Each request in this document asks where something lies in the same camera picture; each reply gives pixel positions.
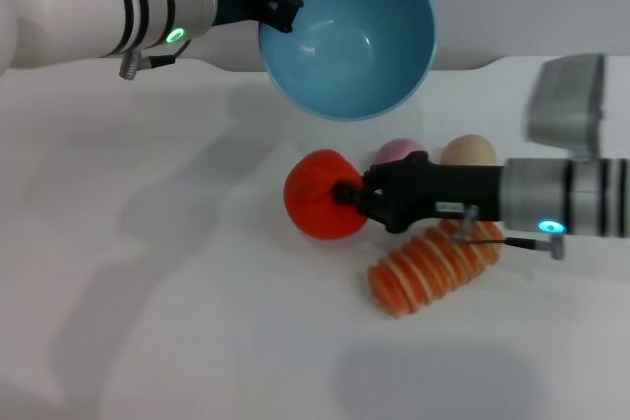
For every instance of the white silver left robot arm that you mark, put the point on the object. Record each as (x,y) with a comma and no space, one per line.
(74,7)

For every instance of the orange toy mandarin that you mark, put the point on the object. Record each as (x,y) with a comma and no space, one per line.
(315,198)

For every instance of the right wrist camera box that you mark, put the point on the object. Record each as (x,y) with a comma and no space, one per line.
(566,100)

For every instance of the orange striped bread loaf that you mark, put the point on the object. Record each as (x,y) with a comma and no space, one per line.
(423,272)

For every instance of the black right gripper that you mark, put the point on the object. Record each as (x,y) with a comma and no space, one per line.
(433,191)

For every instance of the blue plastic bowl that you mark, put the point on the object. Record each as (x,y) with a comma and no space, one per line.
(354,46)

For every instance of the pink round bun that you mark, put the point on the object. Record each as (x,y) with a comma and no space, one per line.
(398,150)

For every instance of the beige round bun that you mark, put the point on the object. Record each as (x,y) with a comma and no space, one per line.
(467,150)

